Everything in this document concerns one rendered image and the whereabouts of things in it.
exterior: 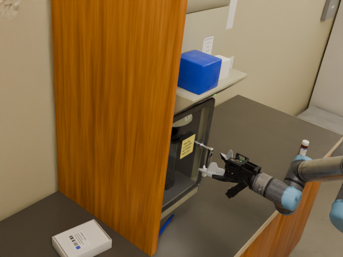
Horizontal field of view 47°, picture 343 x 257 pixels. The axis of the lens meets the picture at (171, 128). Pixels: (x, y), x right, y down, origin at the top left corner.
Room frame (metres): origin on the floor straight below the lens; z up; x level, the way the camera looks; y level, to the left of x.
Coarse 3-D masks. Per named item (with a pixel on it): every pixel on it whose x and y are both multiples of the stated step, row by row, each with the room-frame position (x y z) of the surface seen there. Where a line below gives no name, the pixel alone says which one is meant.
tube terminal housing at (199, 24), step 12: (192, 12) 1.17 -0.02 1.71; (204, 12) 1.21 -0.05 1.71; (216, 12) 1.27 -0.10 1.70; (228, 12) 1.33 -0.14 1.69; (192, 24) 1.17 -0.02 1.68; (204, 24) 1.22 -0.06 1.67; (216, 24) 1.28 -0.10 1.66; (192, 36) 1.17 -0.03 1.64; (204, 36) 1.23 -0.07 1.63; (216, 36) 1.29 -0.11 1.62; (192, 48) 1.18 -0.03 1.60; (216, 48) 1.30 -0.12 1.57; (192, 192) 1.30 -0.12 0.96; (180, 204) 1.24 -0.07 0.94
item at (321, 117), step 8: (304, 112) 3.60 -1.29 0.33; (312, 112) 3.62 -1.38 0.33; (320, 112) 3.64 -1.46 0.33; (328, 112) 3.67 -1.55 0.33; (312, 120) 3.43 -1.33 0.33; (320, 120) 3.45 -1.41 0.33; (328, 120) 3.48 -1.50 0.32; (336, 120) 3.50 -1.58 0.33; (328, 128) 3.29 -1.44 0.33; (336, 128) 3.32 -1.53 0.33; (336, 152) 3.23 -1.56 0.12
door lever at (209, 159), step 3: (201, 144) 1.27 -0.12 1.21; (201, 147) 1.28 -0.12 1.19; (204, 147) 1.27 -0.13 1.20; (207, 147) 1.26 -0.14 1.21; (210, 147) 1.26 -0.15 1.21; (210, 150) 1.25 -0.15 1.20; (213, 150) 1.25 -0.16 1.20; (207, 153) 1.26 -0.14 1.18; (210, 153) 1.25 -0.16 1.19; (207, 156) 1.25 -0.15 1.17; (210, 156) 1.25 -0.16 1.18; (207, 159) 1.25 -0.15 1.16; (210, 159) 1.25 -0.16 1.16; (207, 162) 1.25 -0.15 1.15; (210, 162) 1.25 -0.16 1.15; (207, 165) 1.25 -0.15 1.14; (207, 168) 1.25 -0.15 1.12
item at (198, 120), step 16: (192, 112) 1.20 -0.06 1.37; (208, 112) 1.29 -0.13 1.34; (176, 128) 1.13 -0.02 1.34; (192, 128) 1.22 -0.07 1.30; (208, 128) 1.31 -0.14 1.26; (176, 144) 1.14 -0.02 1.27; (176, 160) 1.15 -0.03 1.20; (192, 160) 1.24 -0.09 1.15; (176, 176) 1.17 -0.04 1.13; (192, 176) 1.26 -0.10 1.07; (176, 192) 1.18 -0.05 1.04
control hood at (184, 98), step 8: (232, 72) 1.26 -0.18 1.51; (240, 72) 1.27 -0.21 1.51; (224, 80) 1.18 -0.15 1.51; (232, 80) 1.19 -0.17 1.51; (240, 80) 1.23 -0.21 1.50; (216, 88) 1.11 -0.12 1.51; (224, 88) 1.15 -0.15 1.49; (176, 96) 1.04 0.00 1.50; (184, 96) 1.02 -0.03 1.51; (192, 96) 1.03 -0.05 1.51; (200, 96) 1.04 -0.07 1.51; (208, 96) 1.11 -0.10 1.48; (176, 104) 1.04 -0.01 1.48; (184, 104) 1.02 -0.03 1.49; (192, 104) 1.04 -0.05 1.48; (176, 112) 1.04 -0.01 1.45
